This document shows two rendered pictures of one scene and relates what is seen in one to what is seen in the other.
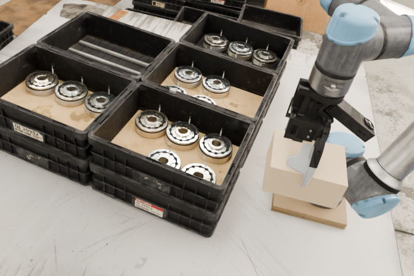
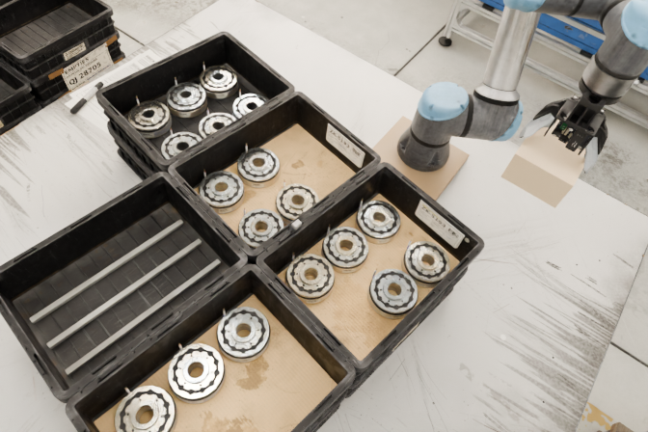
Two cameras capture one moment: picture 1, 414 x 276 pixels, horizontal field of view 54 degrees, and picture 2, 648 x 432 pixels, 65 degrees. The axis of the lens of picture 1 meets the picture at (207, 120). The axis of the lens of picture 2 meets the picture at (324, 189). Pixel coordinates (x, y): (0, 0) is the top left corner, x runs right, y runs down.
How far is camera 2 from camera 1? 0.98 m
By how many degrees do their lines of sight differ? 45
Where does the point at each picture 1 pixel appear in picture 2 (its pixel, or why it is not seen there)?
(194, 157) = (380, 251)
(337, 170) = not seen: hidden behind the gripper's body
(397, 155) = (513, 70)
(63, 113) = (235, 397)
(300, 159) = (589, 156)
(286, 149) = (547, 159)
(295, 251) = (482, 215)
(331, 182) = not seen: hidden behind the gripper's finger
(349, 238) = (477, 162)
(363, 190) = (503, 121)
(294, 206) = (437, 186)
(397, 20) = not seen: outside the picture
